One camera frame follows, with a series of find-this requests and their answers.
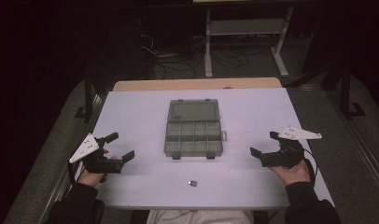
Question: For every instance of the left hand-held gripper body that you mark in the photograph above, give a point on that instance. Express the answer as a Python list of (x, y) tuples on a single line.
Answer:
[(97, 163)]

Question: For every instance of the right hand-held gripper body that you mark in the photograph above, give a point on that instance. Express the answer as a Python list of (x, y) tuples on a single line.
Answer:
[(284, 155)]

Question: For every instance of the grey plastic compartment box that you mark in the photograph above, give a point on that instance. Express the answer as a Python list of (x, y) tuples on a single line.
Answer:
[(193, 129)]

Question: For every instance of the small metal part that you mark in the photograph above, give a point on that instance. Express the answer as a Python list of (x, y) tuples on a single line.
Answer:
[(193, 183)]

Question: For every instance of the person's left hand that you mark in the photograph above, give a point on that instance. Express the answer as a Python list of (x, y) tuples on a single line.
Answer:
[(91, 179)]

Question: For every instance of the person's right hand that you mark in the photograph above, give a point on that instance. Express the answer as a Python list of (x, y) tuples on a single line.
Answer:
[(291, 175)]

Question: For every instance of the white table mat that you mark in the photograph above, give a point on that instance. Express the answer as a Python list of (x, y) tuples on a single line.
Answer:
[(240, 109)]

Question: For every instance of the black metal stand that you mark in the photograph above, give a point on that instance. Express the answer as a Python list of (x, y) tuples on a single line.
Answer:
[(88, 96), (346, 90)]

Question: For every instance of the person's light trousers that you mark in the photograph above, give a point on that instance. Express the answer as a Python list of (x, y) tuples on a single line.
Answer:
[(200, 217)]

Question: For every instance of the white metal desk frame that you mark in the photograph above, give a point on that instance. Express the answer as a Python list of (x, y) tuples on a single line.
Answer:
[(246, 27)]

